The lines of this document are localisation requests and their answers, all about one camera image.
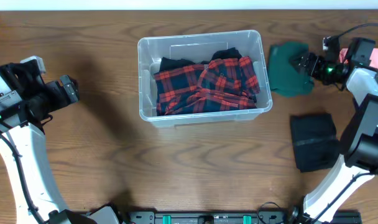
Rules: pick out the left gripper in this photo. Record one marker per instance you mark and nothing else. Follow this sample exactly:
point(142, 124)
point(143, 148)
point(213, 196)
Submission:
point(68, 90)

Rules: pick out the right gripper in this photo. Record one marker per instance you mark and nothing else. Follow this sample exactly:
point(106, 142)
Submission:
point(313, 68)

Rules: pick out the dark green garment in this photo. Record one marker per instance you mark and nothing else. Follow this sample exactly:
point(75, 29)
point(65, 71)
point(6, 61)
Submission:
point(283, 78)

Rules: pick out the red plaid flannel shirt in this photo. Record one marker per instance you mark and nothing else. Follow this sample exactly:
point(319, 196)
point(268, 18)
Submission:
point(221, 85)

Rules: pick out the black garment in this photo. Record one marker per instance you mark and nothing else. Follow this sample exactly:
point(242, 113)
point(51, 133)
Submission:
point(171, 64)
point(314, 141)

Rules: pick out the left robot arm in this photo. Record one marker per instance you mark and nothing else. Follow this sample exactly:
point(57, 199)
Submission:
point(26, 105)

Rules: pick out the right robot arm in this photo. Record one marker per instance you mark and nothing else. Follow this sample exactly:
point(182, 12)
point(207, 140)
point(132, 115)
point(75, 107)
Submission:
point(357, 162)

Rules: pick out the clear plastic storage container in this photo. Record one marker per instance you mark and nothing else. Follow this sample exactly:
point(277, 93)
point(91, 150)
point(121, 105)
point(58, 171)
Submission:
point(199, 47)

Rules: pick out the folded black garment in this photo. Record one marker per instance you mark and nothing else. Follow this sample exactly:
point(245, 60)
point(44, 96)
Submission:
point(314, 141)

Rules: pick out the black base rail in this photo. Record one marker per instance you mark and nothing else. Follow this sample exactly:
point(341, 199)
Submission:
point(267, 216)

